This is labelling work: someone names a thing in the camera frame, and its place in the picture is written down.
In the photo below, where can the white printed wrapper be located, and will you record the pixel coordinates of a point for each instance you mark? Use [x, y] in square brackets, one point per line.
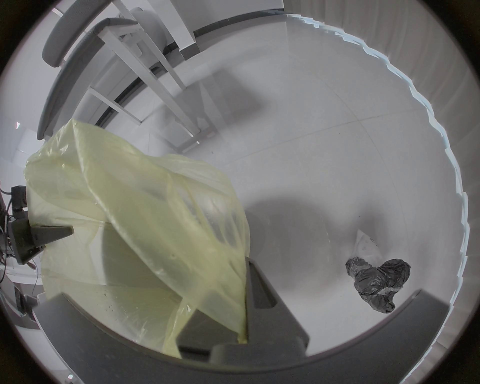
[363, 243]

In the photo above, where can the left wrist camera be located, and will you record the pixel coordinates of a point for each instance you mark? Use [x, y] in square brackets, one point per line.
[18, 197]

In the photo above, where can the white chair dark grey seat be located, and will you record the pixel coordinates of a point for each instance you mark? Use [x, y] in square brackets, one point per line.
[60, 45]

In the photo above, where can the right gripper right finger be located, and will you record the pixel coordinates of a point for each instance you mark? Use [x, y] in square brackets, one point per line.
[266, 318]

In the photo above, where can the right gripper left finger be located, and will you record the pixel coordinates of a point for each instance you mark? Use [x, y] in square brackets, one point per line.
[202, 337]

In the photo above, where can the yellow plastic bag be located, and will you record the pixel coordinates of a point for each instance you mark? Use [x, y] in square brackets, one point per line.
[150, 195]

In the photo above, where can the black plastic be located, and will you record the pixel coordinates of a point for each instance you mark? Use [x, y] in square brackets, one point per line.
[375, 281]

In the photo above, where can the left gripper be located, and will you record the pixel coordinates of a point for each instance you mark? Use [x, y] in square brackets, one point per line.
[20, 240]

